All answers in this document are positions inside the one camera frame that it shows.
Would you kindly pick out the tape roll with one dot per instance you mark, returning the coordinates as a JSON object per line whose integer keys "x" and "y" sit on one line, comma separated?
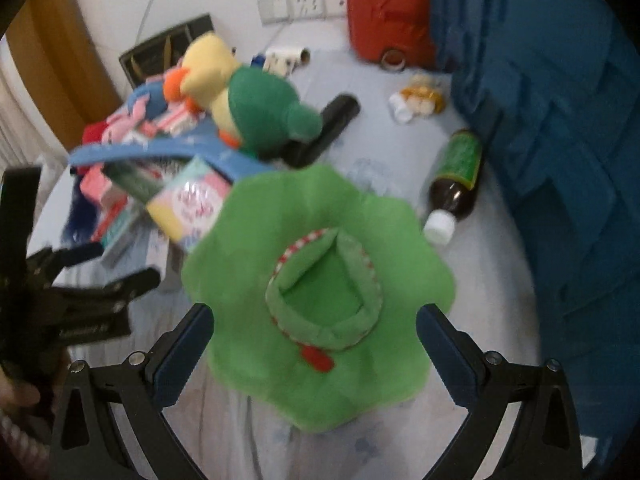
{"x": 393, "y": 61}

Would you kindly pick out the white tube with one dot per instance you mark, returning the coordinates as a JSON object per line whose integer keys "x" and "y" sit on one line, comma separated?
{"x": 285, "y": 59}

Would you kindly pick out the person's left hand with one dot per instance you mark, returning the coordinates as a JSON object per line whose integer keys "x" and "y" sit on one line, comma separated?
{"x": 17, "y": 395}

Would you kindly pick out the blue plush ball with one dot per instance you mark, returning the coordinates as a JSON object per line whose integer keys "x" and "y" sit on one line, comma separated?
{"x": 150, "y": 96}

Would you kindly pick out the blue plastic crate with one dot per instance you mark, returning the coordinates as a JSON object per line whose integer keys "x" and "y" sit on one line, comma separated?
{"x": 550, "y": 110}

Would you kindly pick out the yellow pink tissue pack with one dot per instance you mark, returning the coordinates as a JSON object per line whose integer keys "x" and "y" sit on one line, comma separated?
{"x": 192, "y": 205}

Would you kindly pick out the wooden door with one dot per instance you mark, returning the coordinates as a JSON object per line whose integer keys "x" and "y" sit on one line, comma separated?
{"x": 60, "y": 50}

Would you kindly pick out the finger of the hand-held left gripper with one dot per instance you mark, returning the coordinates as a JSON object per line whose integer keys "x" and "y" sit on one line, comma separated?
{"x": 125, "y": 282}
{"x": 70, "y": 255}

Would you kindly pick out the red carry case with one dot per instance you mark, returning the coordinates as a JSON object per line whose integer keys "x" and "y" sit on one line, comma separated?
{"x": 385, "y": 10}

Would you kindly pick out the white power strip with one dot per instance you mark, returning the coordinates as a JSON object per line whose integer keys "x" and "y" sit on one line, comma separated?
{"x": 300, "y": 6}

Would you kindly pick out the brown bottle with green label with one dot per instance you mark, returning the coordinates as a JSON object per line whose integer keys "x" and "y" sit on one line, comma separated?
{"x": 457, "y": 165}

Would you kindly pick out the green flower-shaped plush hat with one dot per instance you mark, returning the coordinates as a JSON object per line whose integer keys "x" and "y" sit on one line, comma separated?
{"x": 250, "y": 240}

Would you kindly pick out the yellow duck plush toy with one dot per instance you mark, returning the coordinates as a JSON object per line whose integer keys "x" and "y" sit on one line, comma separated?
{"x": 260, "y": 100}

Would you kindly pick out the pink pig plush toy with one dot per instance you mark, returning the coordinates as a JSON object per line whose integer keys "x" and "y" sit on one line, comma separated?
{"x": 120, "y": 122}

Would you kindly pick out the pale round desktop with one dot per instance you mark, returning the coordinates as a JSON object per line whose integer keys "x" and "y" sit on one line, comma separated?
{"x": 485, "y": 285}

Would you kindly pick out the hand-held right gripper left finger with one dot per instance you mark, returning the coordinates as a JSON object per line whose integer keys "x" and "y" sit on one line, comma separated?
{"x": 182, "y": 355}

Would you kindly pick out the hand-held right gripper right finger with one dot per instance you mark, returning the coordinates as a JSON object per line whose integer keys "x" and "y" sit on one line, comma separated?
{"x": 447, "y": 355}

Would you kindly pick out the dark blue comb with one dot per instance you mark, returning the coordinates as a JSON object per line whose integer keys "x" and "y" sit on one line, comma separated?
{"x": 80, "y": 217}

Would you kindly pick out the small yellow white toy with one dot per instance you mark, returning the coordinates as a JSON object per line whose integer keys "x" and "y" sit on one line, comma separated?
{"x": 425, "y": 95}

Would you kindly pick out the black cylinder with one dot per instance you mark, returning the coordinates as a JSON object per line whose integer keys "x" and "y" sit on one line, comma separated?
{"x": 340, "y": 110}

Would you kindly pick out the green box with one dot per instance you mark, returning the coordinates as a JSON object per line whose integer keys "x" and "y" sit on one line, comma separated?
{"x": 135, "y": 180}

